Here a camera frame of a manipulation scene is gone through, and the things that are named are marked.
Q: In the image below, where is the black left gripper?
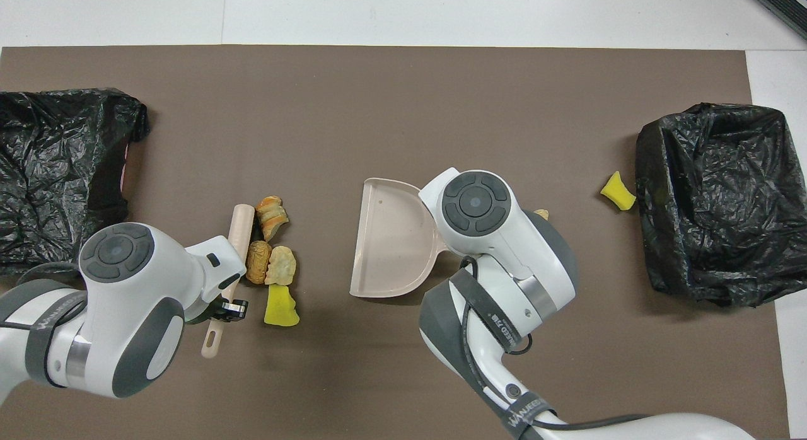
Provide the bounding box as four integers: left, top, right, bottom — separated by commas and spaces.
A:
187, 299, 249, 325

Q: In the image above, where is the yellow sponge piece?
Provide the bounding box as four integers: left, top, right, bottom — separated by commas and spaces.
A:
263, 285, 301, 328
600, 171, 637, 212

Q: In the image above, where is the brown bread roll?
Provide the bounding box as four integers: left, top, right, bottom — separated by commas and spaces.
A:
245, 240, 272, 285

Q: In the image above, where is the pale oval bread roll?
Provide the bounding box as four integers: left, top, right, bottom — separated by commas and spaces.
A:
265, 245, 297, 286

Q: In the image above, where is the beige hand brush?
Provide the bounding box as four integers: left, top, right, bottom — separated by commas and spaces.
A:
200, 204, 256, 360

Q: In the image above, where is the beige plastic dustpan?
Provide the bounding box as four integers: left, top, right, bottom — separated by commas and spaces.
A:
349, 178, 451, 298

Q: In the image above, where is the black trash bag bin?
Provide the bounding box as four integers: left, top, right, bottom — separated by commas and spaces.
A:
635, 102, 807, 307
0, 88, 151, 282

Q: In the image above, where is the brown table mat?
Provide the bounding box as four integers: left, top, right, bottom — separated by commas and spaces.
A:
0, 46, 790, 440

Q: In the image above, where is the dark grey ribbed panel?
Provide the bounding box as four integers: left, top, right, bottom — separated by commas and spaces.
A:
752, 0, 807, 42

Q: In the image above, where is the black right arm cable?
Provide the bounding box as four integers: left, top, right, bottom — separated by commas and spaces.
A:
459, 256, 650, 440

